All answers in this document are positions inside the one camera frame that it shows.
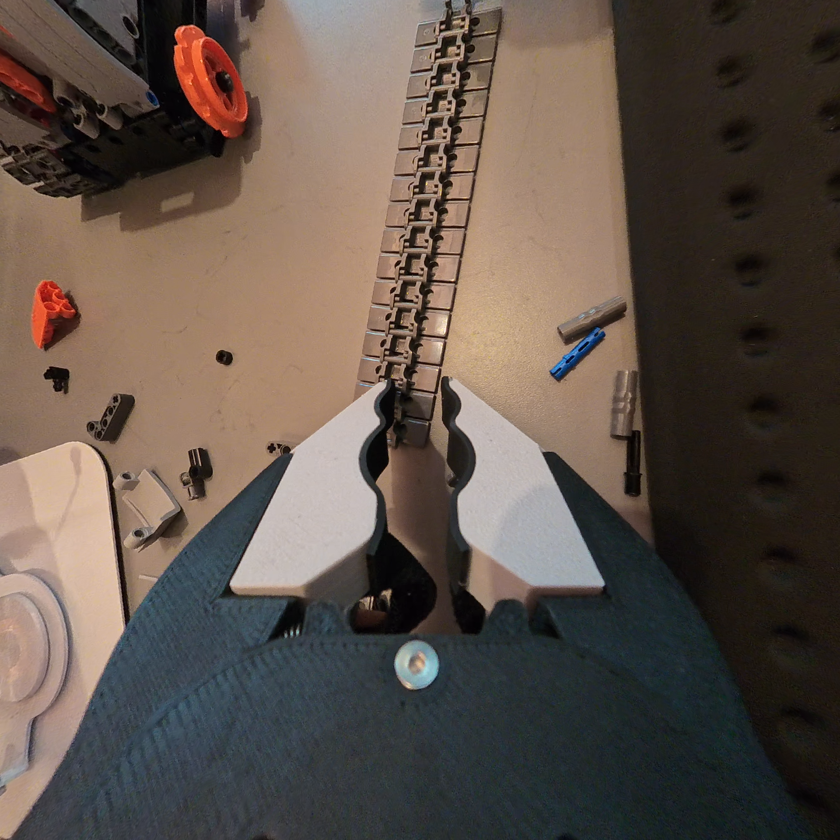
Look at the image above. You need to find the grey connector tube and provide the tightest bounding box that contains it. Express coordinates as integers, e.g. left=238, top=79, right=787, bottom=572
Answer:
left=558, top=297, right=627, bottom=342
left=610, top=369, right=639, bottom=439

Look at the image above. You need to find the blue toy pin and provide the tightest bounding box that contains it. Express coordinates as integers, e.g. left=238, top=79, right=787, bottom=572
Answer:
left=550, top=327, right=606, bottom=380

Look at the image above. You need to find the light grey curved panel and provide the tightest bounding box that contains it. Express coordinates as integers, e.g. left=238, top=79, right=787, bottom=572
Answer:
left=113, top=469, right=182, bottom=551

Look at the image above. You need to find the dark studded panel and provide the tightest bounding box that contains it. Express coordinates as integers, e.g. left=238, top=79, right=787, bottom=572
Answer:
left=613, top=0, right=840, bottom=840

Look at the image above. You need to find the toy vehicle with orange wheels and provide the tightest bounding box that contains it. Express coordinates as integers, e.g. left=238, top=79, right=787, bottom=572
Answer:
left=0, top=0, right=250, bottom=201

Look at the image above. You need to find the orange curved toy piece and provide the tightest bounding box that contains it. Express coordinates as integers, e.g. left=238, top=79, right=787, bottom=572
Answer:
left=31, top=280, right=78, bottom=349

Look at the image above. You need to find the dark grey short bent liftarm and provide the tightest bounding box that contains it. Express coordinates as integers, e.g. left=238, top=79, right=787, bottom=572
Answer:
left=87, top=394, right=135, bottom=441

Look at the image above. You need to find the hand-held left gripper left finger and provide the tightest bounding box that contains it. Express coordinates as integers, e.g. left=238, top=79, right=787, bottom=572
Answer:
left=227, top=382, right=397, bottom=601

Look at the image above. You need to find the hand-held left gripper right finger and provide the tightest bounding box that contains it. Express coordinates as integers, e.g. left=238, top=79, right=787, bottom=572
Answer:
left=440, top=377, right=606, bottom=616

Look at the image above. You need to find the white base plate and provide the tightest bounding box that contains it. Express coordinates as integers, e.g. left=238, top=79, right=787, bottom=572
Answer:
left=0, top=441, right=129, bottom=788

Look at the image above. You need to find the grey toy track chain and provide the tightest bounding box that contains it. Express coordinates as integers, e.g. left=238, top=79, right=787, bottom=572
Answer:
left=354, top=0, right=503, bottom=448

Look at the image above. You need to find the black axle pin connector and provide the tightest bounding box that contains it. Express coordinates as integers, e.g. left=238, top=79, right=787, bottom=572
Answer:
left=180, top=448, right=211, bottom=500

